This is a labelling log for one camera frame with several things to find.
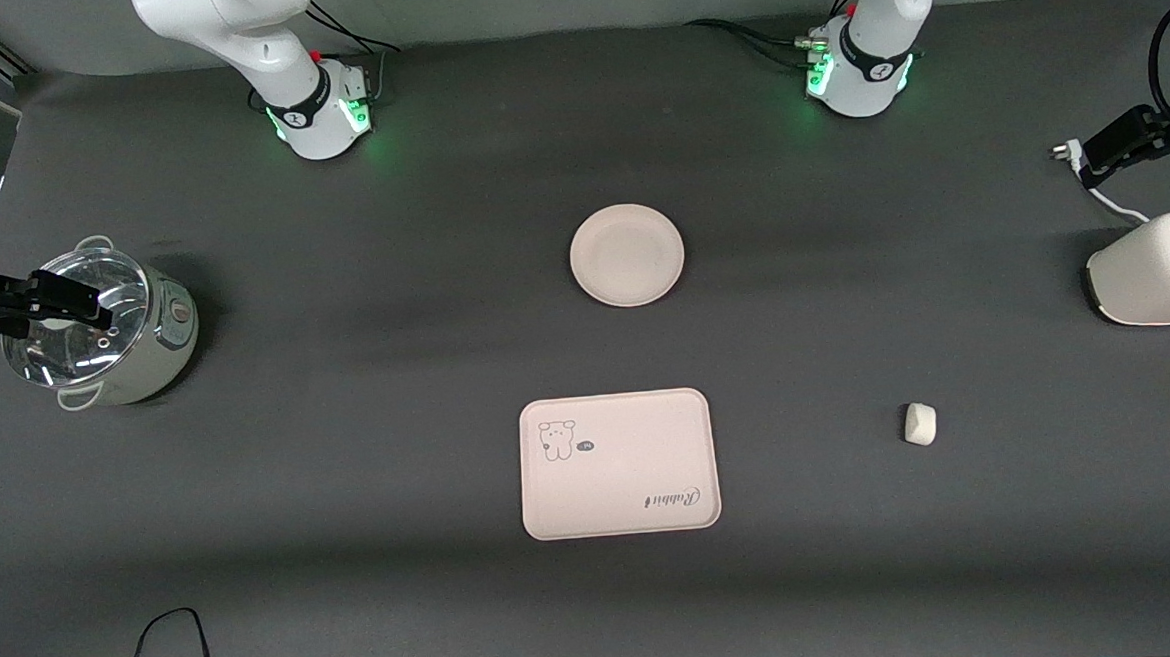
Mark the small white bun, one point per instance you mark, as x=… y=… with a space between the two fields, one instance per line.
x=919 y=424

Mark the round cream plate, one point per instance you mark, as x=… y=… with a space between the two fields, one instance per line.
x=627 y=256

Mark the cream tray with bear print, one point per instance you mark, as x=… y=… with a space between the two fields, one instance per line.
x=633 y=476

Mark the glass pot lid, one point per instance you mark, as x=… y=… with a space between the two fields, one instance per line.
x=92 y=274

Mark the pale green cooking pot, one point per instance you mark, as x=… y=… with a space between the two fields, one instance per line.
x=160 y=341

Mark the white toaster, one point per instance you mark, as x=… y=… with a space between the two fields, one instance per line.
x=1153 y=279

